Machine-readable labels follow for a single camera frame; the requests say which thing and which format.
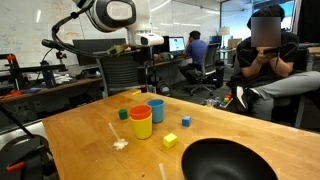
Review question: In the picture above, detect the colourful toy xylophone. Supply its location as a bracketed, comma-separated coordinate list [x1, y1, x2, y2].
[219, 92, 235, 109]

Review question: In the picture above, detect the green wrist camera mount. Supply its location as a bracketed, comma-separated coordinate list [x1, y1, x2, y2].
[105, 43, 131, 56]

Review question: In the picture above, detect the wide dark computer monitor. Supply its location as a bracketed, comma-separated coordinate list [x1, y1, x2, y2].
[72, 37, 128, 67]

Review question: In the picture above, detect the black bowl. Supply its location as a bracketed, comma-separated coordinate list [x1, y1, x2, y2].
[181, 137, 280, 180]

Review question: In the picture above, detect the grey mesh office chair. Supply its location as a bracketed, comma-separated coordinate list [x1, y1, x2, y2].
[92, 48, 150, 99]

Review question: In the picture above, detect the white crumpled tape piece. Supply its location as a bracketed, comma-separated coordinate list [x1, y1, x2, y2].
[111, 138, 129, 151]

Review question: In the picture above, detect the lit computer monitor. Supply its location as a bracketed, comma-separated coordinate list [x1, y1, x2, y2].
[168, 36, 187, 54]

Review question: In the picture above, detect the black stereo camera on mount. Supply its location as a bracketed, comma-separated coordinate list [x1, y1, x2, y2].
[41, 38, 76, 65]

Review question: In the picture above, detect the wooden side desk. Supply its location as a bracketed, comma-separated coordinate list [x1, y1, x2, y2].
[0, 76, 103, 105]

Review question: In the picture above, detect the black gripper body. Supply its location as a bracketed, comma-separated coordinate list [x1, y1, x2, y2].
[134, 45, 154, 76]

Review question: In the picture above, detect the blue wooden cube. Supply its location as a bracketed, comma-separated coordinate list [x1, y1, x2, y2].
[181, 115, 192, 128]

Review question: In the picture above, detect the yellow plastic cup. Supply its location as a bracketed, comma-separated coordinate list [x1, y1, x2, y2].
[129, 113, 154, 141]

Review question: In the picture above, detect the small dark computer monitor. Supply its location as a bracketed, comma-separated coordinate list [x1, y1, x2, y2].
[151, 35, 171, 55]

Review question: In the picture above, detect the white table lamp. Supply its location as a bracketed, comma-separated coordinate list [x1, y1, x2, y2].
[217, 26, 231, 37]

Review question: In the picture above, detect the seated person blue shirt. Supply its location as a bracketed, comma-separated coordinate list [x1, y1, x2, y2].
[177, 30, 209, 85]

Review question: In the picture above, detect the blue plastic cup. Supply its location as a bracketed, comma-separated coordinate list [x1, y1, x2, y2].
[146, 98, 166, 124]

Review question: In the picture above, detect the black swivel office chair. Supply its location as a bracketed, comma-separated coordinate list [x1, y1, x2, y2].
[184, 42, 222, 97]

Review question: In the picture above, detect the green wooden block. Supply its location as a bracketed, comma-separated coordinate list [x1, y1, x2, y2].
[117, 108, 129, 121]

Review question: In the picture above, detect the black metal stand red knob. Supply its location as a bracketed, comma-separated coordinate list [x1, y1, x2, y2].
[0, 52, 68, 91]

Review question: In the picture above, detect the black clamp orange handle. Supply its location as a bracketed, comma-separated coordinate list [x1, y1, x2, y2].
[0, 133, 60, 180]

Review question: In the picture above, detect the seated person black shirt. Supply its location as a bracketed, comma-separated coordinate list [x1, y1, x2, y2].
[232, 3, 320, 122]

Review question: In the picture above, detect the orange plastic cup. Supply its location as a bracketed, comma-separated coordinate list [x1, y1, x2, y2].
[128, 104, 153, 121]

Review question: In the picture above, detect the yellow wooden cube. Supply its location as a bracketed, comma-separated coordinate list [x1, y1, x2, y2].
[162, 132, 179, 150]

